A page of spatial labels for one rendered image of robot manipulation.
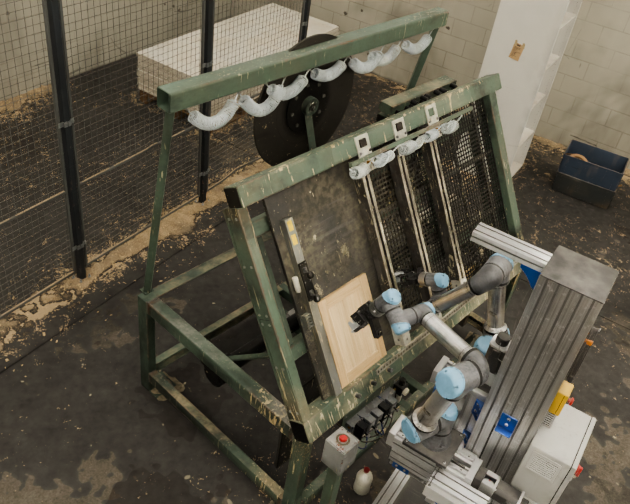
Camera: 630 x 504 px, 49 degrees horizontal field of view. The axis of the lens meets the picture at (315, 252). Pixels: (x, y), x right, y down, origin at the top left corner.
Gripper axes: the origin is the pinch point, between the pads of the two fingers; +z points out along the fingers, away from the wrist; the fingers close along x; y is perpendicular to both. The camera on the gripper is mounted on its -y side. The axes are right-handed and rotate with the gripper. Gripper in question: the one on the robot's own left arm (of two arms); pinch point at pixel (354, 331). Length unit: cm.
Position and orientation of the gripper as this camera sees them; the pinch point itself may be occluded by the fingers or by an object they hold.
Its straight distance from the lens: 323.9
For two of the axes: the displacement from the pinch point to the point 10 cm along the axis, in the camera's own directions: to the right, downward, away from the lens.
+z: -5.0, 4.9, 7.2
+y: -6.6, -7.5, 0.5
